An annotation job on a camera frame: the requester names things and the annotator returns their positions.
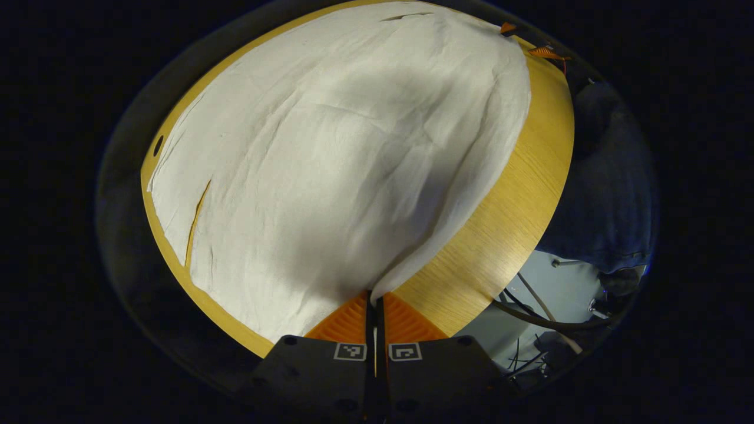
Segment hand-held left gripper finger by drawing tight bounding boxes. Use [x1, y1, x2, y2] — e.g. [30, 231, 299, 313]
[250, 290, 378, 424]
[376, 293, 513, 424]

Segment white jeans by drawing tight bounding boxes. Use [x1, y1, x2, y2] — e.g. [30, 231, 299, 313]
[147, 0, 532, 343]

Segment person's dark blue clothing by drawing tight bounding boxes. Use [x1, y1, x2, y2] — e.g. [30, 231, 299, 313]
[539, 82, 656, 274]

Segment black cable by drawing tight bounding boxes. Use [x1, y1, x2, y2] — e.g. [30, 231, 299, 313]
[492, 289, 625, 332]

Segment white cable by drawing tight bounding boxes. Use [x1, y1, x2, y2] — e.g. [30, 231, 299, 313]
[517, 272, 584, 355]

